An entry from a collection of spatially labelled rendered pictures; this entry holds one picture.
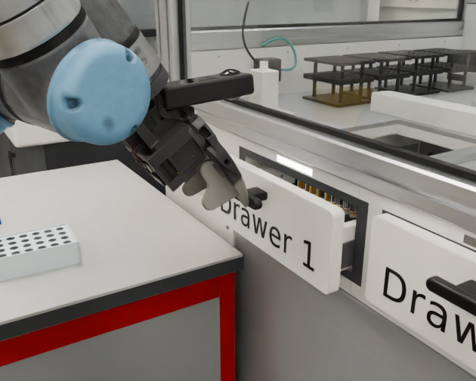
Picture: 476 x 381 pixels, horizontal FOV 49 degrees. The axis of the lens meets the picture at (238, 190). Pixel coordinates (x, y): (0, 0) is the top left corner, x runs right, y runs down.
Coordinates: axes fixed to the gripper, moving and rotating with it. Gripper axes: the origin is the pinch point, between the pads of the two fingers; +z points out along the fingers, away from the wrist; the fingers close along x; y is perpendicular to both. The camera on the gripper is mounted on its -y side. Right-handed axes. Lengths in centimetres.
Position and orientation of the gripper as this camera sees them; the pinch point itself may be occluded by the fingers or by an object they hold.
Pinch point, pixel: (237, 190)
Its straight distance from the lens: 69.7
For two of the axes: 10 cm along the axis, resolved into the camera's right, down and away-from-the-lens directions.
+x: 5.2, 3.0, -8.0
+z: 4.9, 6.6, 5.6
